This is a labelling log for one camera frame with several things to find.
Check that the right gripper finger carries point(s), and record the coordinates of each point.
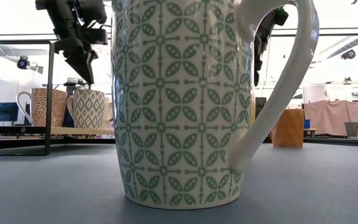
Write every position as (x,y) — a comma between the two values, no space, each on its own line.
(257,68)

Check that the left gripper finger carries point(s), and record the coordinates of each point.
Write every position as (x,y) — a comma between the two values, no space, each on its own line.
(81,67)
(91,67)

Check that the grey diamond pattern mug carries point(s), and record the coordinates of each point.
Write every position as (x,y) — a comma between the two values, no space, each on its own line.
(87,109)

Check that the yellow mug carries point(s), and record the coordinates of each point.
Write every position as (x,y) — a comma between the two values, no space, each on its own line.
(253,115)

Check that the coral floral pattern mug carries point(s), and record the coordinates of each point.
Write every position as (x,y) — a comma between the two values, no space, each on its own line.
(37,107)

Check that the orange faceted mug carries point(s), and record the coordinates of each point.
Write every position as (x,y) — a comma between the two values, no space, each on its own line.
(287,129)

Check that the green leaf pattern mug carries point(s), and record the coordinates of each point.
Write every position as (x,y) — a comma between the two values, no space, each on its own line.
(182,109)

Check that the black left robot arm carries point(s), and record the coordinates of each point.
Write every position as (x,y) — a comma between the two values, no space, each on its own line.
(54,9)

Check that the white column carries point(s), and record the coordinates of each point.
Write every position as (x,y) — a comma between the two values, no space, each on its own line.
(315,93)

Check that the blue plastic container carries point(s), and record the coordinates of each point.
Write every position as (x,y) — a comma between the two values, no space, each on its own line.
(307,124)

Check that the blue computer screen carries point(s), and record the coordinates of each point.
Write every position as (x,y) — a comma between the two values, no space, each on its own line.
(6,112)

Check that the pink cloth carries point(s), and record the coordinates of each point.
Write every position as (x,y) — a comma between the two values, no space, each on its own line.
(331,116)

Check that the grey office chair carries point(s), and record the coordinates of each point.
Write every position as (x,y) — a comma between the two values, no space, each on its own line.
(350,129)

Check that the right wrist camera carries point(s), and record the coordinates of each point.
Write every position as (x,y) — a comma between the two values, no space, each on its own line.
(281,18)

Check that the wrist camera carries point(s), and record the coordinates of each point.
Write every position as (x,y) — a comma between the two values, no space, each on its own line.
(93,9)
(281,18)

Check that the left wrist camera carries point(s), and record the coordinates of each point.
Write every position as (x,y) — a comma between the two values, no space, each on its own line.
(93,9)

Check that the black ceiling dome camera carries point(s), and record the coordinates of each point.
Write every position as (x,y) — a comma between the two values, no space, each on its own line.
(23,62)
(348,54)

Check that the wooden shelf black frame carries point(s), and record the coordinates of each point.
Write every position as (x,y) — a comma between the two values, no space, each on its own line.
(73,131)

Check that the black rig frame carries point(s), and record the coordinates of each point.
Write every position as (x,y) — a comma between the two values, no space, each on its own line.
(337,141)

